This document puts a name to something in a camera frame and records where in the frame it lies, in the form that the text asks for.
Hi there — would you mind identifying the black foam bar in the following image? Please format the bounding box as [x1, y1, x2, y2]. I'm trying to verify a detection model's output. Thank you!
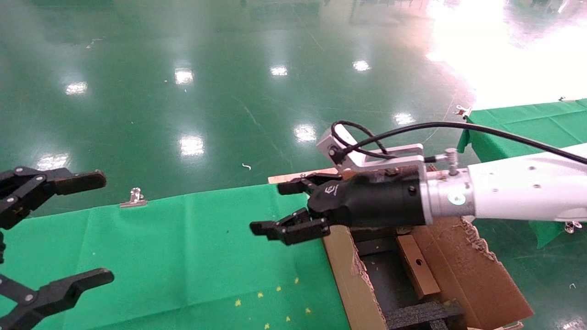
[357, 237, 399, 256]

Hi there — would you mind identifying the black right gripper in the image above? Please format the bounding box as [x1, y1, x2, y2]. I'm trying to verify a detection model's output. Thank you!
[250, 172, 425, 246]

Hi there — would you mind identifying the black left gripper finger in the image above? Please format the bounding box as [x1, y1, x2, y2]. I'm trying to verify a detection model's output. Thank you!
[0, 269, 115, 330]
[0, 167, 107, 230]

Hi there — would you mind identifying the small brown cardboard box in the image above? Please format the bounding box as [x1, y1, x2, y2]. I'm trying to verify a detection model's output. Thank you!
[397, 234, 442, 301]

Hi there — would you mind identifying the large open cardboard carton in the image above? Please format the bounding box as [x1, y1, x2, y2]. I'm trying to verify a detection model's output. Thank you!
[321, 165, 535, 330]

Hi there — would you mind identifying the black foam strip insert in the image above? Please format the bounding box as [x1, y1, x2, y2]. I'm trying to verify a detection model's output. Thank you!
[384, 299, 466, 330]

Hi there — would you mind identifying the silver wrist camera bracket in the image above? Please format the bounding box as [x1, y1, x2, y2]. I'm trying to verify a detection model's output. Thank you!
[316, 127, 425, 177]

